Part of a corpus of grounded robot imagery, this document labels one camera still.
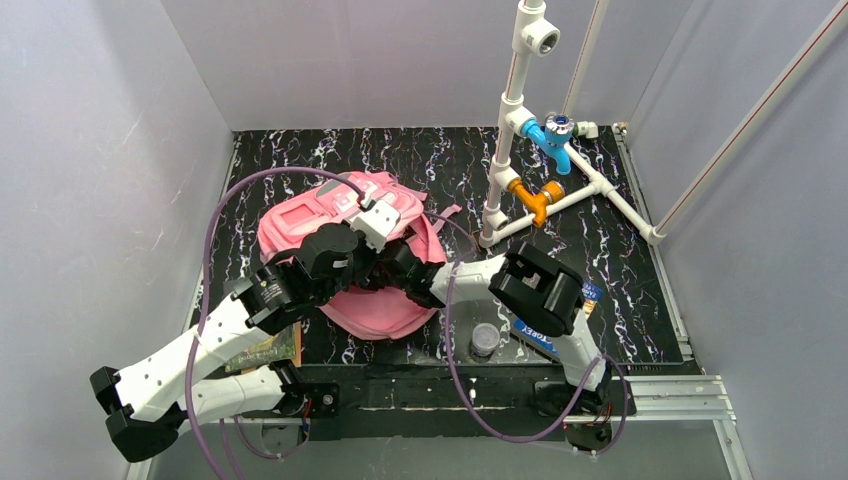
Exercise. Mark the orange pipe fitting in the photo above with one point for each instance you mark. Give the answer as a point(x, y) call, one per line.
point(537, 203)

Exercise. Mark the blue pipe valve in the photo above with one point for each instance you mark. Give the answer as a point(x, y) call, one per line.
point(552, 135)

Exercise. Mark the blue 91-storey treehouse book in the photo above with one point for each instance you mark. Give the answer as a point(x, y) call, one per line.
point(543, 344)

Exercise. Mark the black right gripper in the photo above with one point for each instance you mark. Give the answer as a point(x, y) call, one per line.
point(403, 263)

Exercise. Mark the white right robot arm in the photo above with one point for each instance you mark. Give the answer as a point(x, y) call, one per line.
point(539, 290)

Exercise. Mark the aluminium frame rail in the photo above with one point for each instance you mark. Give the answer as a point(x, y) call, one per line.
point(588, 427)

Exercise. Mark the white wall conduit pipe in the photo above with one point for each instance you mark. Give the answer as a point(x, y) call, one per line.
point(824, 35)

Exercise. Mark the pink student backpack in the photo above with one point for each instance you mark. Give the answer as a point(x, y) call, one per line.
point(386, 313)

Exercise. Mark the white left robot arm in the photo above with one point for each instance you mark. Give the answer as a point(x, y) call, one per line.
point(151, 403)

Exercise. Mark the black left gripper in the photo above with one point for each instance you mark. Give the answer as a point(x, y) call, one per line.
point(365, 266)

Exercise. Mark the green gold book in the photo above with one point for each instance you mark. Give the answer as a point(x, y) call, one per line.
point(285, 345)

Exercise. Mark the white PVC pipe frame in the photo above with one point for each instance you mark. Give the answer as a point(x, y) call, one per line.
point(510, 205)

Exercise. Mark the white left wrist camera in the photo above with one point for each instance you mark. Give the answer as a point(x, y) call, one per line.
point(376, 223)

